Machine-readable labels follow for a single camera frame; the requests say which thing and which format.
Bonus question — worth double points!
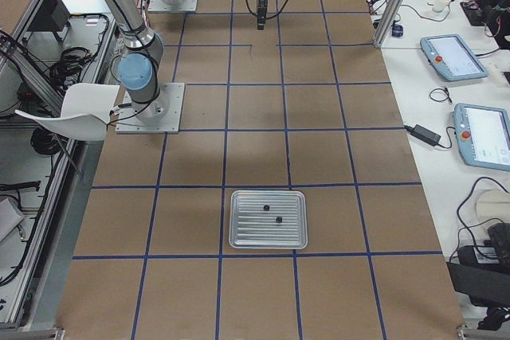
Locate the ribbed silver metal tray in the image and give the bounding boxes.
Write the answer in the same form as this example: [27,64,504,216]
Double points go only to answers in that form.
[229,190,308,250]

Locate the white cup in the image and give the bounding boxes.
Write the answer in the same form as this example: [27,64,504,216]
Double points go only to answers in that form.
[432,0,450,14]

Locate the upper blue teach pendant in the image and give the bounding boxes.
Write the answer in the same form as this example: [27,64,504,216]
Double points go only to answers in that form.
[420,34,488,82]

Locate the blue teach pendant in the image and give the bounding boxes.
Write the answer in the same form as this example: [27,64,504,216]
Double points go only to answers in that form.
[453,104,509,171]
[420,34,488,82]

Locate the white plastic chair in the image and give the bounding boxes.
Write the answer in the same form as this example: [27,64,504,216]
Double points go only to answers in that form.
[15,83,120,142]

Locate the black power adapter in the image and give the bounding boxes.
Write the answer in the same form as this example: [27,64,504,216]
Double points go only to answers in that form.
[411,124,441,147]

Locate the lower blue teach pendant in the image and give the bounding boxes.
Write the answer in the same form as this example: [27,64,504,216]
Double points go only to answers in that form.
[453,104,509,171]

